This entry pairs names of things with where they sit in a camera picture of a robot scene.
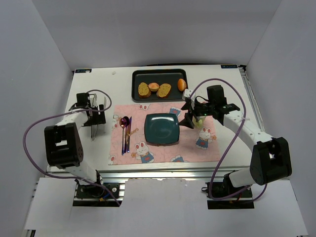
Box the round orange bun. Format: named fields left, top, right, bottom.
left=148, top=82, right=159, bottom=92

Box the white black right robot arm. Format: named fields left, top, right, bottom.
left=179, top=85, right=292, bottom=198

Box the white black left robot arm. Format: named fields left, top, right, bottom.
left=44, top=93, right=106, bottom=185

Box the light green cup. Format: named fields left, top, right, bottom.
left=193, top=117, right=206, bottom=128

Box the orange bun at tray edge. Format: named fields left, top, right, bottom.
left=177, top=79, right=187, bottom=91

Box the iridescent purple spoon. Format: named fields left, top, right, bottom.
left=119, top=116, right=130, bottom=155

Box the right toast slice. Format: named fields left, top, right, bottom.
left=157, top=83, right=171, bottom=98

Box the toast slice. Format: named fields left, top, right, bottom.
left=138, top=82, right=151, bottom=98
left=157, top=83, right=171, bottom=98

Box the dark teal square plate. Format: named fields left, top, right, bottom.
left=144, top=113, right=180, bottom=145

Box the iridescent purple knife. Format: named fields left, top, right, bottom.
left=124, top=117, right=132, bottom=153

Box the black baking tray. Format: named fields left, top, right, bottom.
left=131, top=69, right=188, bottom=103

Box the left toast slice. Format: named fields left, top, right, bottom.
left=138, top=82, right=151, bottom=98

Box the white wrist camera block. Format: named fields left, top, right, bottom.
left=182, top=89, right=192, bottom=100

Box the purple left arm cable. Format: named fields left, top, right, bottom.
left=23, top=89, right=121, bottom=206

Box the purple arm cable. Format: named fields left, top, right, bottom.
left=23, top=89, right=121, bottom=206
left=190, top=78, right=268, bottom=201

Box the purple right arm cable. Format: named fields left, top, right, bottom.
left=190, top=78, right=268, bottom=201

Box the aluminium frame rail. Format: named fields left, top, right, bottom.
left=238, top=65, right=265, bottom=131

